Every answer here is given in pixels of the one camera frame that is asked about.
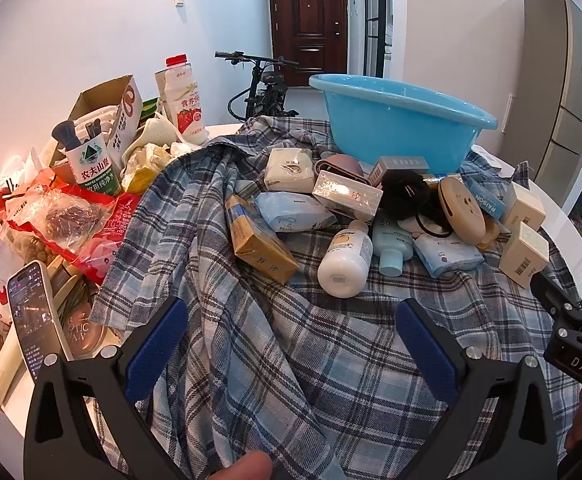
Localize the red snack bag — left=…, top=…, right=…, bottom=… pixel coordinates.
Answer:
left=0, top=167, right=142, bottom=273

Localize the large blue tissue pack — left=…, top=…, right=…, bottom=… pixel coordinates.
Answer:
left=254, top=192, right=339, bottom=234

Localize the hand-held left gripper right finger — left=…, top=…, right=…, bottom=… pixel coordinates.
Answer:
left=396, top=297, right=569, bottom=480

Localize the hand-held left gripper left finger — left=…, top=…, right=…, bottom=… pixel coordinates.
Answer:
left=23, top=296, right=189, bottom=480

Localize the yellow plastic bag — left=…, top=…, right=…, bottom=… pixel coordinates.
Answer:
left=120, top=142, right=173, bottom=196

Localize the blue plastic basin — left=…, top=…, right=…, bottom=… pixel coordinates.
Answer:
left=308, top=74, right=499, bottom=173

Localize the grey box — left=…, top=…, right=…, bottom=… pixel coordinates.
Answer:
left=369, top=156, right=430, bottom=187

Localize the person's left hand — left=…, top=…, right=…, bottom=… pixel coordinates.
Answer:
left=205, top=450, right=275, bottom=480

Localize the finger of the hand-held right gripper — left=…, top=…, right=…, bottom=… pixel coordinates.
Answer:
left=530, top=270, right=582, bottom=347

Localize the smartphone in cream case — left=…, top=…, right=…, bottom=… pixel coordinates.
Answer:
left=7, top=260, right=74, bottom=387

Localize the strawberry milk bottle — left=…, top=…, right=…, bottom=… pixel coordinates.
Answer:
left=154, top=55, right=210, bottom=145

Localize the round bronze tin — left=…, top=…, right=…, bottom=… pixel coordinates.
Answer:
left=60, top=300, right=122, bottom=358

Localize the light blue sunscreen bottle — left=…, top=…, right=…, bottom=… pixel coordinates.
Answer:
left=371, top=212, right=416, bottom=276

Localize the open cardboard box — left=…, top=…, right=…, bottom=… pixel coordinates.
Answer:
left=50, top=75, right=144, bottom=181

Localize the green label water carton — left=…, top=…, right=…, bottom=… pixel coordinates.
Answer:
left=66, top=135, right=122, bottom=197

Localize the black plush hair accessory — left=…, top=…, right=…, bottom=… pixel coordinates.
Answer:
left=381, top=170, right=447, bottom=222

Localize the plain cream box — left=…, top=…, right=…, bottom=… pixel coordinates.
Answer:
left=500, top=182, right=547, bottom=232

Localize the black bicycle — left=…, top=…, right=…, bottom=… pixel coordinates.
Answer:
left=214, top=51, right=300, bottom=122

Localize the blue plaid shirt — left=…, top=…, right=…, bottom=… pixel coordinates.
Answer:
left=91, top=115, right=582, bottom=480

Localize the small blue tissue pack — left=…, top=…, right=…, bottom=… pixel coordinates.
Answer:
left=413, top=233, right=486, bottom=277

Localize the blue carton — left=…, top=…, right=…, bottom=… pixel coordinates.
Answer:
left=466, top=175, right=510, bottom=219

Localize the yellow box with blue label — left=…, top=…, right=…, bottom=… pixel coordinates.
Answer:
left=225, top=195, right=300, bottom=284

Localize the white foam clog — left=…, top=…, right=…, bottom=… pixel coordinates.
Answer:
left=130, top=111, right=183, bottom=162

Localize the shiny clear box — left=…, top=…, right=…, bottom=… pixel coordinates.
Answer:
left=312, top=170, right=384, bottom=221

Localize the beige tissue pack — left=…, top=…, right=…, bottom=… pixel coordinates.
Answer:
left=264, top=147, right=317, bottom=194

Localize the cream box with barcode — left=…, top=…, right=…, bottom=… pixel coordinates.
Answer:
left=498, top=222, right=551, bottom=289

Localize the grey refrigerator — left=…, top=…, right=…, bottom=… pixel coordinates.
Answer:
left=522, top=0, right=582, bottom=213

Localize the glass partition door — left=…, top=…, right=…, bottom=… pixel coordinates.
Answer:
left=362, top=0, right=408, bottom=63

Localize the brown door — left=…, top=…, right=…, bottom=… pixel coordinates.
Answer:
left=268, top=0, right=348, bottom=89

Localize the black hair tie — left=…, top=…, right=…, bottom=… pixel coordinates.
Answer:
left=413, top=212, right=455, bottom=237

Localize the white lotion bottle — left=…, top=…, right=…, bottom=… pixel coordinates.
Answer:
left=317, top=220, right=375, bottom=297

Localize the grey makeup brush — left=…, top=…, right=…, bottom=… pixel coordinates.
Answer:
left=52, top=121, right=80, bottom=152

